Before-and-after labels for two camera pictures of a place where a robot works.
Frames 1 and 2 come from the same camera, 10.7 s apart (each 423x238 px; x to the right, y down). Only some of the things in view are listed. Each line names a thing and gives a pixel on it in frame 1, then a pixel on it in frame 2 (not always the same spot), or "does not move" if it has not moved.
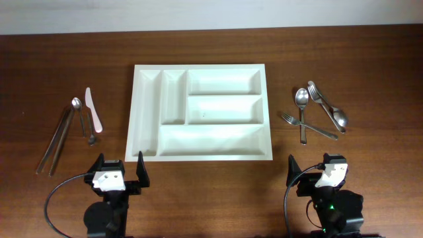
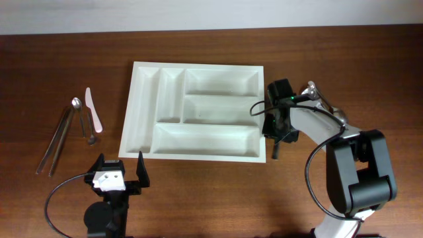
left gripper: (133, 188) does not move
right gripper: (305, 188) -> (277, 133)
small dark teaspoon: (91, 139) does not move
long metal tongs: (68, 113) does not move
